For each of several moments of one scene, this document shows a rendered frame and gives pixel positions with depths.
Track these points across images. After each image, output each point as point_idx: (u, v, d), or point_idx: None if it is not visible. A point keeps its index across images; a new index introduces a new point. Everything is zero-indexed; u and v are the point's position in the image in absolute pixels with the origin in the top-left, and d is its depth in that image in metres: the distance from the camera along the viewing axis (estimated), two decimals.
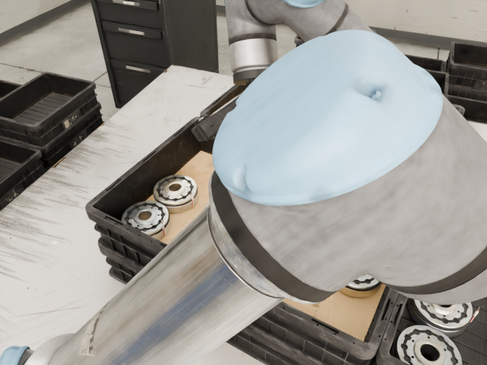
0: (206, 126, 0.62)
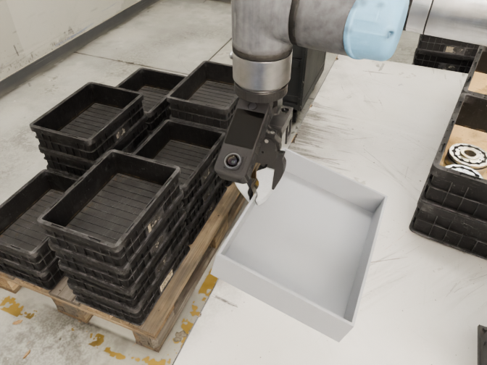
0: (249, 170, 0.53)
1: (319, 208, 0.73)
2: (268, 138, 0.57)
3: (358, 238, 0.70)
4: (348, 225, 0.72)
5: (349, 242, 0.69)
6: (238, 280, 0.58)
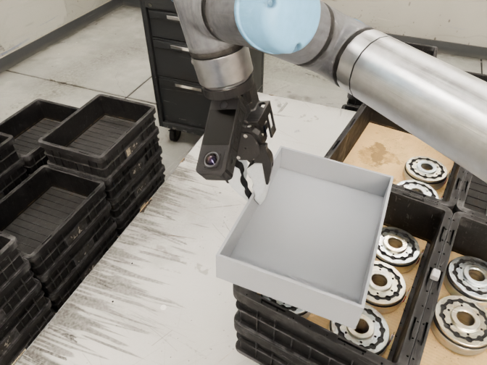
0: (230, 165, 0.54)
1: (325, 200, 0.71)
2: (246, 132, 0.57)
3: (369, 224, 0.68)
4: (356, 212, 0.70)
5: (360, 228, 0.67)
6: (243, 279, 0.57)
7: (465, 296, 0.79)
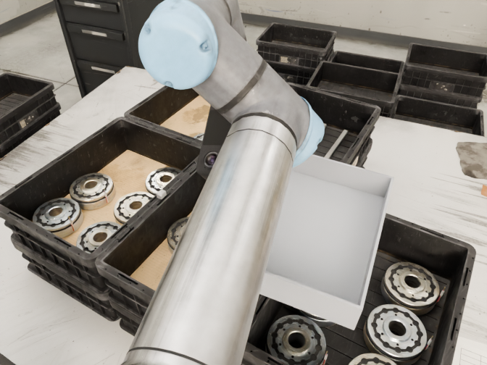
0: None
1: (325, 200, 0.71)
2: None
3: (369, 224, 0.68)
4: (357, 213, 0.69)
5: (360, 229, 0.67)
6: None
7: None
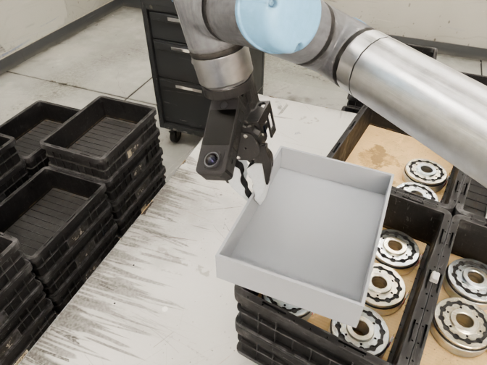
0: (230, 165, 0.54)
1: (325, 200, 0.71)
2: (246, 132, 0.57)
3: (369, 222, 0.67)
4: (358, 211, 0.69)
5: (361, 227, 0.67)
6: (243, 279, 0.57)
7: (464, 298, 0.80)
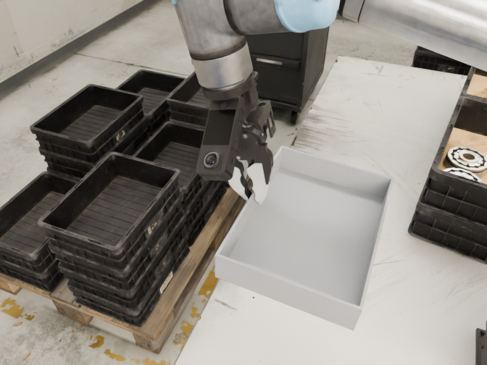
0: (230, 165, 0.54)
1: (325, 201, 0.71)
2: (246, 132, 0.57)
3: (369, 225, 0.68)
4: (356, 214, 0.70)
5: (359, 229, 0.67)
6: (242, 279, 0.57)
7: None
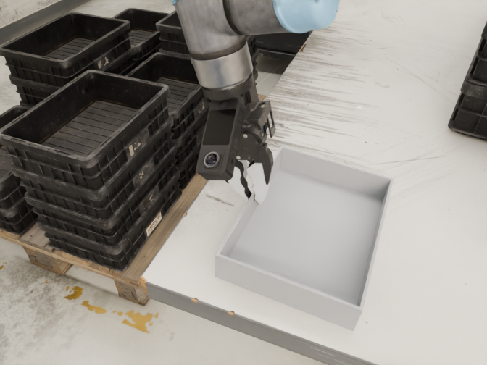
0: (230, 165, 0.54)
1: (325, 202, 0.71)
2: (246, 132, 0.57)
3: (368, 226, 0.68)
4: (356, 214, 0.70)
5: (359, 230, 0.67)
6: (242, 279, 0.57)
7: None
